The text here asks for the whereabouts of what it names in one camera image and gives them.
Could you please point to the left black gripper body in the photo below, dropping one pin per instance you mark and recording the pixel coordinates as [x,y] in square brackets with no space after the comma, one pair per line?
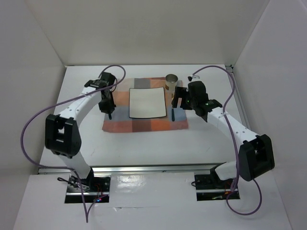
[107,103]

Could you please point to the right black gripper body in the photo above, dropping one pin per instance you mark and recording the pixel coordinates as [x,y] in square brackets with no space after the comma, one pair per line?
[191,102]

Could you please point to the metal cup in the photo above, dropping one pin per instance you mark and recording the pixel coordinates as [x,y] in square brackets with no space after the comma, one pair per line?
[171,82]

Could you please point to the gold knife green handle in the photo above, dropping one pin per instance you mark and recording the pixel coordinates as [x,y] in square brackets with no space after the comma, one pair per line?
[172,111]

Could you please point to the square white plate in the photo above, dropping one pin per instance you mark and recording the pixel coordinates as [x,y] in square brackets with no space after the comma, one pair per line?
[147,103]

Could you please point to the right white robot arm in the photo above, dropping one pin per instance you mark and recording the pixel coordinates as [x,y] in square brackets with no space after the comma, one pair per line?
[254,153]

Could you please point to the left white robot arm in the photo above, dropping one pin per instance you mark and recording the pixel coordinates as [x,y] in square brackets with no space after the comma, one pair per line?
[62,134]

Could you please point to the aluminium rail right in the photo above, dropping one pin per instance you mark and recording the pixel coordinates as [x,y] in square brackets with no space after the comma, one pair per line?
[238,99]

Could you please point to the aluminium rail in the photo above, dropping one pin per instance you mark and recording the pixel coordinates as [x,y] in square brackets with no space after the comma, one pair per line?
[166,168]
[238,99]

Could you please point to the aluminium rail front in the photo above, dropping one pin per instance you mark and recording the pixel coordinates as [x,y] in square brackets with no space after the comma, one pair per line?
[166,168]

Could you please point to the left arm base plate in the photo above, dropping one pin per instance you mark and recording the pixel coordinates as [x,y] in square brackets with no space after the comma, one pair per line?
[98,190]

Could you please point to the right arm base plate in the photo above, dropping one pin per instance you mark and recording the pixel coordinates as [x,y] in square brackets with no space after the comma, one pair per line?
[210,188]

